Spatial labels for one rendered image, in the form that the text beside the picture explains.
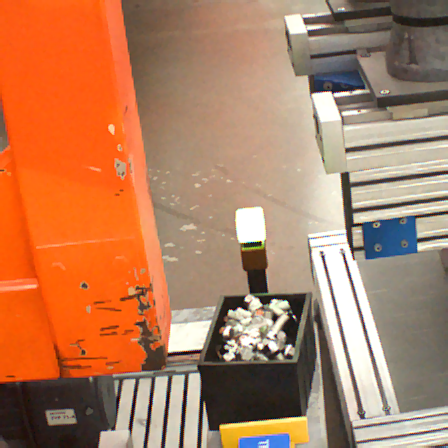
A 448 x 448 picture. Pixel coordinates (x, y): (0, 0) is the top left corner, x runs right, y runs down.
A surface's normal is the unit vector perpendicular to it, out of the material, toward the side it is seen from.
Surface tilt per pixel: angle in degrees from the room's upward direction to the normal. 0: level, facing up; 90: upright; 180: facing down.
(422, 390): 0
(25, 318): 90
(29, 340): 90
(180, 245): 0
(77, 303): 90
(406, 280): 0
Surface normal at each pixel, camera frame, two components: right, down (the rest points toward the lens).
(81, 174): -0.02, 0.43
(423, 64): -0.36, 0.14
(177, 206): -0.13, -0.90
